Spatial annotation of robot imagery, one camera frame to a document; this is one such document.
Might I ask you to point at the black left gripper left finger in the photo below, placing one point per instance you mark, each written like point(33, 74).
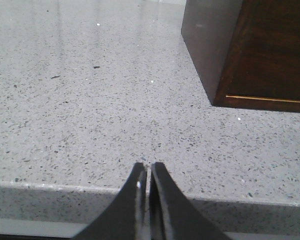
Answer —
point(124, 218)

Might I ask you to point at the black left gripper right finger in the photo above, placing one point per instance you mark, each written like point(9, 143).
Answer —
point(172, 215)

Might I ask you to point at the dark wooden drawer cabinet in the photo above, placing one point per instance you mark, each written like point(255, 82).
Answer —
point(246, 52)

